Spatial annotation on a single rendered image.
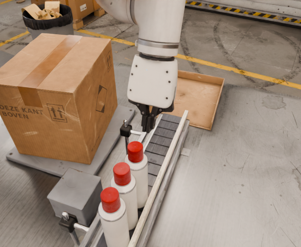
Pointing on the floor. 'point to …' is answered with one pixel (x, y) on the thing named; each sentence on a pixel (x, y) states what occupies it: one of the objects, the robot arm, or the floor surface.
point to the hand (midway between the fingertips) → (148, 122)
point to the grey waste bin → (68, 30)
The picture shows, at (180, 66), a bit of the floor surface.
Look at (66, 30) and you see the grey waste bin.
